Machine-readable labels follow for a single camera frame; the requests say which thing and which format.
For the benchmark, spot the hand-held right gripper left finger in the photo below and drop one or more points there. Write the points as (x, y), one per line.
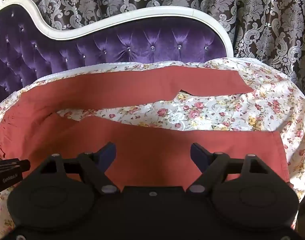
(109, 156)

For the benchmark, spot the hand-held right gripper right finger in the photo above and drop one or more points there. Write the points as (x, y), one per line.
(198, 156)

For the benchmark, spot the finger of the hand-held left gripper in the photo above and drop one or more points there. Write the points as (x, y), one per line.
(16, 164)

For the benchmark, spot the rust red pants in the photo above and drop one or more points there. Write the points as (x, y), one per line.
(142, 150)

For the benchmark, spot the floral printed blanket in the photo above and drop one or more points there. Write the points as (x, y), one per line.
(217, 110)

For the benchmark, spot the purple tufted headboard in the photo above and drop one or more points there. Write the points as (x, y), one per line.
(142, 42)

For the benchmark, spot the grey damask curtain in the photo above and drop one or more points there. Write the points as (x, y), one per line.
(267, 30)

